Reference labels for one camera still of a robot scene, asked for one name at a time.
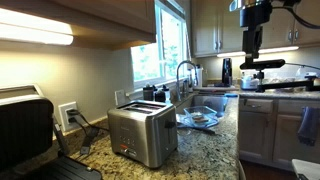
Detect black bar stereo camera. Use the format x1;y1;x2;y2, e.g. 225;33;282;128
239;58;286;71

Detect long under-cabinet light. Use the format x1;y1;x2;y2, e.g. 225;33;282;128
0;7;75;46

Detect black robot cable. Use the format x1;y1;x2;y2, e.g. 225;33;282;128
271;2;320;30

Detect wooden upper cabinet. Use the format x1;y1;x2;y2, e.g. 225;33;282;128
0;0;157;51

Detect black power plug cord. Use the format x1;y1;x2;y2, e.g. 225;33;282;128
66;109;111;156

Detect grey hanging towel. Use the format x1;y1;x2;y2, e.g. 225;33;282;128
297;106;320;147

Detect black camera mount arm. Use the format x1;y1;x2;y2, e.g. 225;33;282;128
255;69;320;94

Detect black bottle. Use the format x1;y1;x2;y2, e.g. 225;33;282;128
154;84;172;104

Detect black toaster lever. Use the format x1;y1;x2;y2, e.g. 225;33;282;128
164;120;177;130

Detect beige lower cabinets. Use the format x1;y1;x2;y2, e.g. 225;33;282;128
237;97;320;172

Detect kitchen sink window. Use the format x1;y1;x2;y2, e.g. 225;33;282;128
129;0;188;90

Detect white blank wall plate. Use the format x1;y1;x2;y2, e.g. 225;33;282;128
114;88;126;106

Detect white wall outlet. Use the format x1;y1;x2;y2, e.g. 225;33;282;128
58;101;80;133

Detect black steel contact grill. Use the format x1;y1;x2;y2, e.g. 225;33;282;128
0;84;103;180

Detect small white appliance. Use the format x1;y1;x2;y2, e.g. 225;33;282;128
240;74;260;91

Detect tall white bottle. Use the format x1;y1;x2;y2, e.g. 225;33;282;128
195;64;204;88

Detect stainless steel toaster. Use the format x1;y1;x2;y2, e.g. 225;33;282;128
107;99;179;170

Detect chrome kitchen faucet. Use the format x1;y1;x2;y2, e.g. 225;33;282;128
175;59;200;102

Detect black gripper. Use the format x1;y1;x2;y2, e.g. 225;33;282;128
239;3;273;60

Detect black plastic spoon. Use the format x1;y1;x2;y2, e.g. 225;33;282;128
176;124;218;136

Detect glass food container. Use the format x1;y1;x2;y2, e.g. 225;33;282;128
182;105;220;130

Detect beige corner upper cabinets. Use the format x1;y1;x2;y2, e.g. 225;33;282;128
190;0;320;58

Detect slim under-cabinet light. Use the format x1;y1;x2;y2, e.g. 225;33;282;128
216;45;300;59

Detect white flat board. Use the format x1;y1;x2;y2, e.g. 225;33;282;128
291;158;320;180

